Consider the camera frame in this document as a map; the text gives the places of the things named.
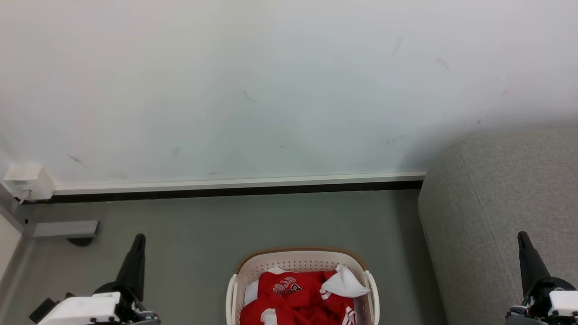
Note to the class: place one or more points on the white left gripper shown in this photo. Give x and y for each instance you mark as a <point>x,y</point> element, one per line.
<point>86,310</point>

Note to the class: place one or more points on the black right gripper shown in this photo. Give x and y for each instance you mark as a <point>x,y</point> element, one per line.
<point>548,307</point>

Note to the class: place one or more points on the red jersey with lettering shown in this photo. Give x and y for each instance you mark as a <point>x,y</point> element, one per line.
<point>289,300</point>

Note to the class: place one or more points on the grey fabric sofa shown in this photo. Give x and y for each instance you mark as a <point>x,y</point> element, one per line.
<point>492,203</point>

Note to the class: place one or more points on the black round caster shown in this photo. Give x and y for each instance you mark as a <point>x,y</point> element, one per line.
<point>80,241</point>

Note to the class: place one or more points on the grey metal foot bar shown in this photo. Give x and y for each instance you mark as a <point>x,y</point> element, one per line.
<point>65,229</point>

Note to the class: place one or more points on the white black baseboard strip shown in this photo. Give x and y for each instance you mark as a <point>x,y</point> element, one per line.
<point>235,186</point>

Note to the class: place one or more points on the white plastic laundry basket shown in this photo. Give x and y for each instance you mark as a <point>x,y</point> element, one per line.
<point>298,259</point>

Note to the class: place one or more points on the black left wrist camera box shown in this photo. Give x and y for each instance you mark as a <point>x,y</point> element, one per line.
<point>43,310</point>

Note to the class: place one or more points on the grey cabinet frame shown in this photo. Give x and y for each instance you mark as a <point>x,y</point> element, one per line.
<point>12,225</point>

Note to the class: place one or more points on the white wall socket box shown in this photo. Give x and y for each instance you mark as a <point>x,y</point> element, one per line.
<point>28,180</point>

